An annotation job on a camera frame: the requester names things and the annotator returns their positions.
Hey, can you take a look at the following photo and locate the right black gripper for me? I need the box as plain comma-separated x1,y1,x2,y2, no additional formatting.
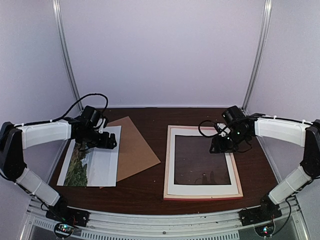
209,128,249,154

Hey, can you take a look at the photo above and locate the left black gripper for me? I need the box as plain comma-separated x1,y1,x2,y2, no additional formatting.
79,126,117,150

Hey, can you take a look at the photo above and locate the landscape photo print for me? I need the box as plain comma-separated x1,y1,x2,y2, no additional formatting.
56,125,122,187

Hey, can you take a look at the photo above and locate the brown backing board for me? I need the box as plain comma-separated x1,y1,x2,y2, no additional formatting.
107,116,161,182

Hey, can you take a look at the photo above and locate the white mat board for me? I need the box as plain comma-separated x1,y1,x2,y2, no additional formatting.
166,127,238,196

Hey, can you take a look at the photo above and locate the pink wooden picture frame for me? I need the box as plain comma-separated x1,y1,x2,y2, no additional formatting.
163,125,244,201

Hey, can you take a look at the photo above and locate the clear acrylic sheet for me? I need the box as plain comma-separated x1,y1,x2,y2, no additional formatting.
174,135,231,186

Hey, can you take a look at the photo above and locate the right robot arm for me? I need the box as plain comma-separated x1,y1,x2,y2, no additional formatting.
209,105,320,221

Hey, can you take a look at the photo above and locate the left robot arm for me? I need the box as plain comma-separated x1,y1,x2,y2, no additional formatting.
0,105,118,222

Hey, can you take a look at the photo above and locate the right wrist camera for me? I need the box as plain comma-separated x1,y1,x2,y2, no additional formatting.
214,122,230,137

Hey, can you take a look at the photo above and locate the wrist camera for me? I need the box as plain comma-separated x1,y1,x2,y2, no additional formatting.
214,122,230,137
97,117,109,134

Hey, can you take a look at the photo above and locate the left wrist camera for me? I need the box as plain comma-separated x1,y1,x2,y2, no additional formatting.
97,117,109,134

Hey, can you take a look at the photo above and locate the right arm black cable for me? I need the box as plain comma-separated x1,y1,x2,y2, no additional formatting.
197,119,253,154

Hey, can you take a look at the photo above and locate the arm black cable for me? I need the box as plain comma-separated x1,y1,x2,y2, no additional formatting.
197,119,253,154
47,93,110,126

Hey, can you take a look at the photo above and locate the right aluminium corner post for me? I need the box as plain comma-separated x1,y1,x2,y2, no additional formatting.
242,0,273,112

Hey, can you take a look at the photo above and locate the aluminium corner post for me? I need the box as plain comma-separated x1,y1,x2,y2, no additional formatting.
52,0,83,112
242,0,273,112

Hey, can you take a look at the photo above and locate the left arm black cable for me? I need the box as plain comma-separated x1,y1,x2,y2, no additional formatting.
47,93,110,126

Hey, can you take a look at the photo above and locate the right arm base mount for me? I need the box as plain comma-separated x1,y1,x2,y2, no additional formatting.
238,195,282,239

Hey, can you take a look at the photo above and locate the front aluminium rail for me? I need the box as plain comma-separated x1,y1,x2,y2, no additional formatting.
24,191,303,240

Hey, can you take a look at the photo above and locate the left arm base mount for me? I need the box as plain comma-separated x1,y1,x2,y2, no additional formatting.
41,196,90,240

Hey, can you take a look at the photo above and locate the left aluminium corner post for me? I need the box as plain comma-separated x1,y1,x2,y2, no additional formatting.
52,0,83,112

